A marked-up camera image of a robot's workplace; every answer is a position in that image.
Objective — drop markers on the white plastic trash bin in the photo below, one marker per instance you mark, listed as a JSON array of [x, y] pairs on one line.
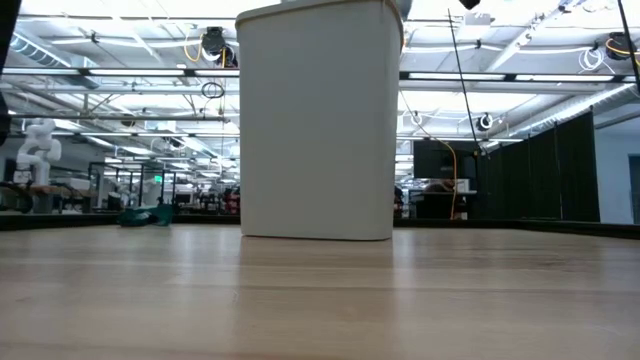
[[320, 125]]

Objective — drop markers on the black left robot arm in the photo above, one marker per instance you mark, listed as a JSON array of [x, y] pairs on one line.
[[6, 50]]

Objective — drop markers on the dark teal bag roll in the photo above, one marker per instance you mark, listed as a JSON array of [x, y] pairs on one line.
[[145, 216]]

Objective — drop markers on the thin black pole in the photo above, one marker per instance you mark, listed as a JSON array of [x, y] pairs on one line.
[[462, 80]]

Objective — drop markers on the black monitor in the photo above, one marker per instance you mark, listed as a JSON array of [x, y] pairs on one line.
[[435, 160]]

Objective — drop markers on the slanted black pole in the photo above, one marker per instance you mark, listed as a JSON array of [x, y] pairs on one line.
[[629, 45]]

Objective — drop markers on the black partition screen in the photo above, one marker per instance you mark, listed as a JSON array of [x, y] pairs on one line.
[[540, 170]]

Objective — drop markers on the white robot figure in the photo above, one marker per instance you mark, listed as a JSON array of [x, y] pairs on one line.
[[37, 150]]

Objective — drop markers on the black table frame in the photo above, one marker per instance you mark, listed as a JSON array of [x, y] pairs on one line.
[[50, 221]]

